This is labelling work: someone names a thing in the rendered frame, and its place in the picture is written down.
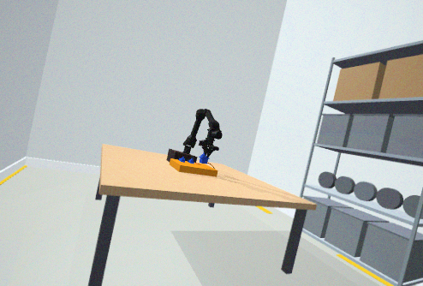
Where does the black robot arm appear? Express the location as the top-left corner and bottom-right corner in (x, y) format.
(183, 109), (223, 154)

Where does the blue micro servo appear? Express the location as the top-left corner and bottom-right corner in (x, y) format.
(199, 152), (210, 164)

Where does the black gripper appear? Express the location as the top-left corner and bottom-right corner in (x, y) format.
(202, 137), (219, 158)

